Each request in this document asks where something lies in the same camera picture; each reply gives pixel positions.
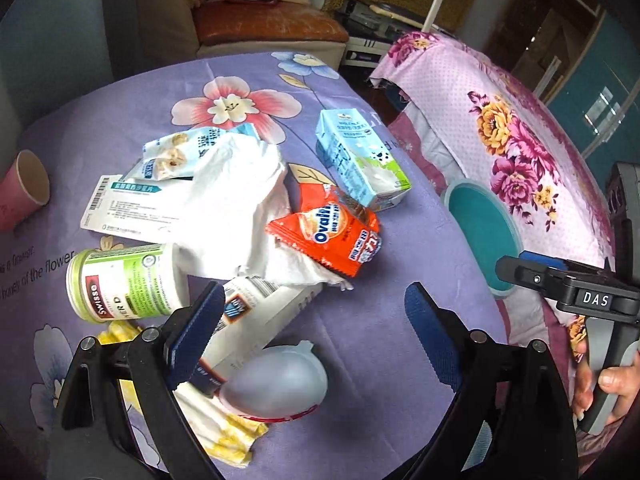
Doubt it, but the pink paper cup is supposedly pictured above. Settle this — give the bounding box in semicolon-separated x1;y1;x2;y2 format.
0;150;51;232

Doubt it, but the blue white snack bag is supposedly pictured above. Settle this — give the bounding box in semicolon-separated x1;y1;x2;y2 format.
120;124;260;182

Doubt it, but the orange Ovaltine snack wrapper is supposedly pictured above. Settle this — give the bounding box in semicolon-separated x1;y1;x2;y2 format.
265;183;382;278

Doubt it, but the pink floral quilt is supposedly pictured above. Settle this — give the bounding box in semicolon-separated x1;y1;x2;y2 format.
368;30;640;470

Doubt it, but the green white supplement bottle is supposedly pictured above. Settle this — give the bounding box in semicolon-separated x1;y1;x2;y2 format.
65;244;190;323

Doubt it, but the white yogurt cup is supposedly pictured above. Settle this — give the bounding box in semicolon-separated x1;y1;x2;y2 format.
189;276;323;398

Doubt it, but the white tissue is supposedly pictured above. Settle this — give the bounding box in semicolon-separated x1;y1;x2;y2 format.
175;133;352;290

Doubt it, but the yellow white wrapper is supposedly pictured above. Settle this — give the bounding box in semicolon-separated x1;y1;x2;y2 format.
96;321;268;468

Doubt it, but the dark wooden cabinet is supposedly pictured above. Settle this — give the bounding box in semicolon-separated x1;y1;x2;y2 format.
504;0;605;102

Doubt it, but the beige sofa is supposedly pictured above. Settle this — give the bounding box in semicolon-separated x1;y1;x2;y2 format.
137;0;348;70

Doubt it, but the blue milk carton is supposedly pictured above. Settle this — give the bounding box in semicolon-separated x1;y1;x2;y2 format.
316;108;411;212

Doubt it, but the white medicine box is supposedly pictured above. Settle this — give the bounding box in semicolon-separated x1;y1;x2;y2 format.
79;174;193;244

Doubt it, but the brown leather cushion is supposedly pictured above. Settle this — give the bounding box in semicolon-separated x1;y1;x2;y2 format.
192;1;348;46

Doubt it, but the black electronic device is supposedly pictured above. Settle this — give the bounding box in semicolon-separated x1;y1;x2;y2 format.
334;0;454;68

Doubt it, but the teal trash bin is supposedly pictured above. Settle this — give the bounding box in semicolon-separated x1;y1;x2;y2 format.
442;179;523;299

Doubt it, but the purple floral bedsheet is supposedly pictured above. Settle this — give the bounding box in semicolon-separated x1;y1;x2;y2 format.
1;53;506;479

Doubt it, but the person's right hand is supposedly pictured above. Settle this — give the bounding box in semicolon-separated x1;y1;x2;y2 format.
572;352;640;425

